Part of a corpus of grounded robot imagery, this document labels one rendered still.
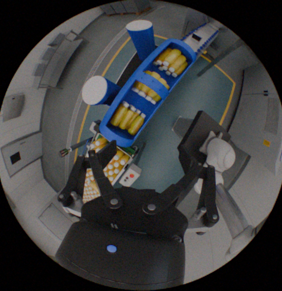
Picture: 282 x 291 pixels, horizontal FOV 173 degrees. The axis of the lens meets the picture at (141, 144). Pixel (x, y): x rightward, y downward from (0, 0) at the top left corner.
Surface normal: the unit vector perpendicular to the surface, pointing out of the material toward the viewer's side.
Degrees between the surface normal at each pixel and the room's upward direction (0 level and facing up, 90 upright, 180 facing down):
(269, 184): 90
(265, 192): 90
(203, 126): 1
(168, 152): 0
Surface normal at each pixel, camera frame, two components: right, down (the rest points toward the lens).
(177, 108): -0.15, 0.29
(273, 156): -0.88, -0.48
